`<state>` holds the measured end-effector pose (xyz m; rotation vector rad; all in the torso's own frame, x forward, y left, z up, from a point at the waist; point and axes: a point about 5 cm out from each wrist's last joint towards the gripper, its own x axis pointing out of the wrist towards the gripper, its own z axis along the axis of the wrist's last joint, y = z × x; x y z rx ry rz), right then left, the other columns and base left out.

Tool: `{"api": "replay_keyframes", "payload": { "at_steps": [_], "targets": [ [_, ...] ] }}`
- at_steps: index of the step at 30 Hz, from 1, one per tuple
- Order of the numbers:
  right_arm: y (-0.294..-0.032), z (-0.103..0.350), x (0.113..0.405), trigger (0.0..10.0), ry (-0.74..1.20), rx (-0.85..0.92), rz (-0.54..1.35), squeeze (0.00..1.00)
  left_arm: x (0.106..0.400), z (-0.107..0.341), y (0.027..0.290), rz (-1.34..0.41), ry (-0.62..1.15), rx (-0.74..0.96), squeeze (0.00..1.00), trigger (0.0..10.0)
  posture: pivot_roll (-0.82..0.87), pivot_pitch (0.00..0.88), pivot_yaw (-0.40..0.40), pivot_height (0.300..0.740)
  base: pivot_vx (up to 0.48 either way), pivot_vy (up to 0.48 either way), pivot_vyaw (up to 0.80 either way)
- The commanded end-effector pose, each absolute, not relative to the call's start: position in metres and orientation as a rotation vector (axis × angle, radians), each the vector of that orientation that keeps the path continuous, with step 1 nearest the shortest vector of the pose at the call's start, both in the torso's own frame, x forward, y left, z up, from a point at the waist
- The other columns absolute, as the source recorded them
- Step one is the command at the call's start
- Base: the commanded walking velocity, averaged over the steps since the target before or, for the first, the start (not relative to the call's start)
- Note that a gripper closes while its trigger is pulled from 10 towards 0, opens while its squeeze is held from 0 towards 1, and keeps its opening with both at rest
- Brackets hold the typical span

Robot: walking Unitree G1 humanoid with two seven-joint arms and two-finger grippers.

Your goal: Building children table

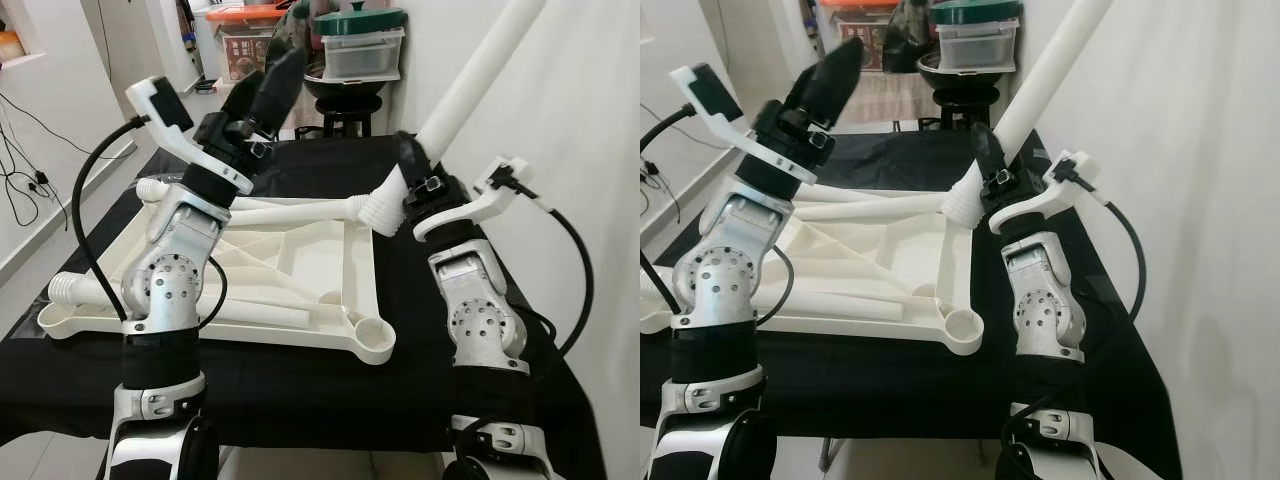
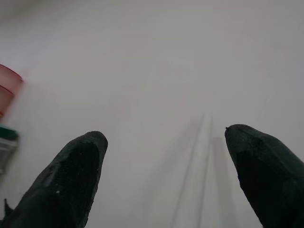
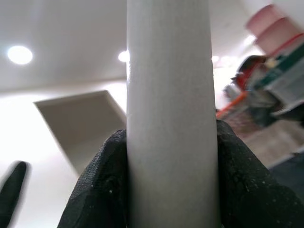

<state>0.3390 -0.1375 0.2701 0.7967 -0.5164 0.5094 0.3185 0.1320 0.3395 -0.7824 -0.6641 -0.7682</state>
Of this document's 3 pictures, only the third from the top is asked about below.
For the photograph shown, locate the pink round tub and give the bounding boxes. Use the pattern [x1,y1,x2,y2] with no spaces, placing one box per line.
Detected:
[246,4,283,36]
[255,18,297,55]

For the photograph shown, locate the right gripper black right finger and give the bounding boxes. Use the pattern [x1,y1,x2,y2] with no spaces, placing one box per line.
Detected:
[215,118,304,228]

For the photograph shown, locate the beige table cloth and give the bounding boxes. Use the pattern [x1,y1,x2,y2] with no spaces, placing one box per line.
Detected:
[237,118,304,169]

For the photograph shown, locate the green pot lid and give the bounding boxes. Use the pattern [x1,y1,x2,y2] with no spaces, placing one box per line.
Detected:
[267,53,304,80]

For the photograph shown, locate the round ceiling light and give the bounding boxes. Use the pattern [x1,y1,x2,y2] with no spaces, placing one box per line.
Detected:
[6,45,34,66]
[117,49,130,63]

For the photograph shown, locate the clear plastic container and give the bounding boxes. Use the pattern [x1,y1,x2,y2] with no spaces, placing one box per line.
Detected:
[261,76,304,117]

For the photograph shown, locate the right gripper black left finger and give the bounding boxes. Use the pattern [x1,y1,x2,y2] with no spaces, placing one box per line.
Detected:
[57,129,130,228]

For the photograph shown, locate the white plastic table leg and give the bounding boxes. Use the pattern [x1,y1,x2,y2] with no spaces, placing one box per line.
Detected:
[125,0,223,228]

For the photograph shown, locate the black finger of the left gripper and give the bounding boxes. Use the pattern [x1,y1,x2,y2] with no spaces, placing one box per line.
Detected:
[0,161,28,228]

